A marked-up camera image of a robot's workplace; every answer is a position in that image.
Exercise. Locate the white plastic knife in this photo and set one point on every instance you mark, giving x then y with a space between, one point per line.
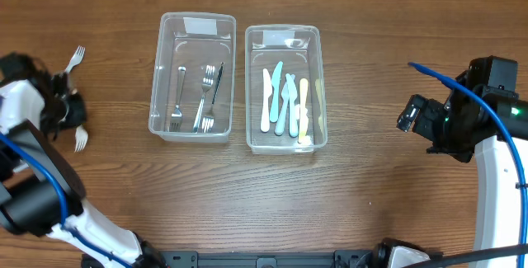
293 125
267 91

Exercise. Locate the left clear plastic container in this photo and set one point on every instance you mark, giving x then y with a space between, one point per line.
193 40

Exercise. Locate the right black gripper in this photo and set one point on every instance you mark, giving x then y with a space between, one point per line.
434 125

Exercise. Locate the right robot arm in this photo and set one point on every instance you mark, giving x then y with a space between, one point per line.
482 120

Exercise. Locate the light blue plastic knife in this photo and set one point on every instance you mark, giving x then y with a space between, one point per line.
280 124

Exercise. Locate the dark handled metal fork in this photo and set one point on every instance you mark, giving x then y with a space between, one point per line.
208 120

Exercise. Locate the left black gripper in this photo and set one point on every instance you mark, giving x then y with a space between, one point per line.
68 105

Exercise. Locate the clear plastic container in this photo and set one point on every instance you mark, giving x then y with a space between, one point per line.
299 48
193 40

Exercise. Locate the right clear plastic container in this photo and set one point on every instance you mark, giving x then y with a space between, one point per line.
299 48

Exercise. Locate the white plastic fork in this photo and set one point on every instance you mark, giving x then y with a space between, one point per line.
81 138

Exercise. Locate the yellow plastic knife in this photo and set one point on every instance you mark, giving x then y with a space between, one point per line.
303 118

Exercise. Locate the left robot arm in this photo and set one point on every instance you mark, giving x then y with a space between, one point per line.
41 193

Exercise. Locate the thick handled metal fork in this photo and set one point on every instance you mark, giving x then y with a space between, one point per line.
176 116

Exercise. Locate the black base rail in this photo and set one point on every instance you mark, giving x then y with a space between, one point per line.
264 259

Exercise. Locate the light blue plastic fork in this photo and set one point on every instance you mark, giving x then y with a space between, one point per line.
76 59

